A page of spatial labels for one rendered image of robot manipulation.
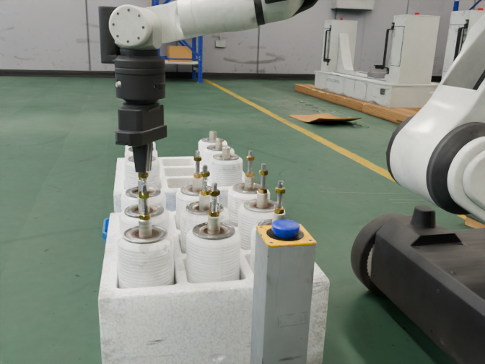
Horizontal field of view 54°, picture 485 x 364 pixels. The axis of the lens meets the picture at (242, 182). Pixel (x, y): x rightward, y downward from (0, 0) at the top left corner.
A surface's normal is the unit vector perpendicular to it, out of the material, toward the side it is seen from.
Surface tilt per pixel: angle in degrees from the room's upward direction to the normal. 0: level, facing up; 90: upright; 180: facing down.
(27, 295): 0
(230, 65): 90
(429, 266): 46
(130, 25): 90
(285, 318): 90
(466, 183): 100
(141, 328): 90
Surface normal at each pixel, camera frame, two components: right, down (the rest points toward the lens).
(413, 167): -0.97, 0.09
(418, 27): 0.24, 0.29
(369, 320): 0.04, -0.96
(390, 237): -0.67, -0.64
